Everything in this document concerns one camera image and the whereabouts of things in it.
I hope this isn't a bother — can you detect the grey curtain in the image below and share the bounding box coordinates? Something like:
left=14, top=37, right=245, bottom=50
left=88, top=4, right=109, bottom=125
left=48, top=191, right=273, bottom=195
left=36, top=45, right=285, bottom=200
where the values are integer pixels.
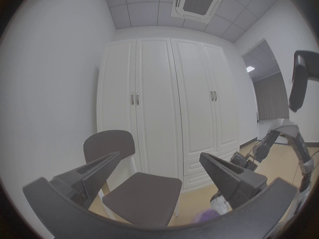
left=253, top=71, right=291, bottom=120

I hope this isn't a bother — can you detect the dark grey white chair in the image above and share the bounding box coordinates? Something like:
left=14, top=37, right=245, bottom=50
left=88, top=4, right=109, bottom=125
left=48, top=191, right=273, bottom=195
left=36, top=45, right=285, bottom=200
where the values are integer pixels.
left=83, top=130, right=183, bottom=228

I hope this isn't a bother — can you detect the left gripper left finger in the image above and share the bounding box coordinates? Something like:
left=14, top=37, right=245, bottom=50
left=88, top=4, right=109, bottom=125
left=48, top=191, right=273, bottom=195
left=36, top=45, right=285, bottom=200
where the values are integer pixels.
left=53, top=151, right=121, bottom=210

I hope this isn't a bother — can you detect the crumpled white paper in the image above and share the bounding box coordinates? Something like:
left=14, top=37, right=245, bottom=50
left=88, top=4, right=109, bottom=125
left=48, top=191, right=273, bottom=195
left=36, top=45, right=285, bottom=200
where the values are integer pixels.
left=210, top=194, right=232, bottom=212

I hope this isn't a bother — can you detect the purple plastic bag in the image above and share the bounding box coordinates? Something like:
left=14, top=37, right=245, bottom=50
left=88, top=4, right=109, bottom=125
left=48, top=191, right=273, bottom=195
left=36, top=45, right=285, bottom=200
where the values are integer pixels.
left=191, top=206, right=223, bottom=224

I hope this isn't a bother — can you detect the white ceiling air conditioner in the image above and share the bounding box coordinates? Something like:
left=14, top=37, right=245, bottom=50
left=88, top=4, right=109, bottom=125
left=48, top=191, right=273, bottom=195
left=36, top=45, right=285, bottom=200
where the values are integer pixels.
left=171, top=0, right=226, bottom=24

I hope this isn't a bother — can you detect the white wardrobe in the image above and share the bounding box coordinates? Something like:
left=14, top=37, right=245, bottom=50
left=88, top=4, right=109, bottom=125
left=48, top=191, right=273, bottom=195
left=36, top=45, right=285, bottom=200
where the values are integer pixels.
left=96, top=38, right=241, bottom=196

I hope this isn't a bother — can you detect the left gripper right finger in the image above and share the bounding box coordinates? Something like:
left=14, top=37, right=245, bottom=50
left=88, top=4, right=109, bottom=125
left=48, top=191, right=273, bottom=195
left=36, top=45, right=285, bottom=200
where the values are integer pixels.
left=199, top=152, right=269, bottom=210

